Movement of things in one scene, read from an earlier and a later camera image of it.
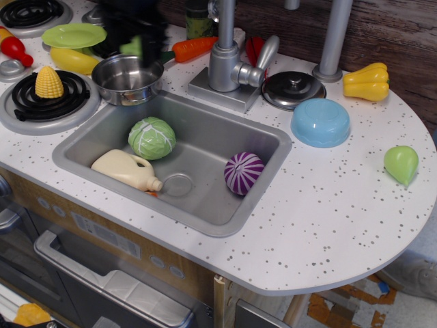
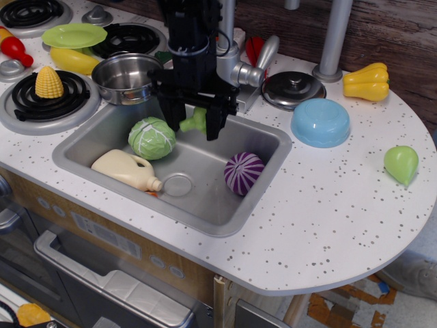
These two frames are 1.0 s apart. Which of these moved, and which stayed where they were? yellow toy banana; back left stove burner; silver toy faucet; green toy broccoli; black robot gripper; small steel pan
Moved: black robot gripper; green toy broccoli
Stayed: yellow toy banana; silver toy faucet; back left stove burner; small steel pan
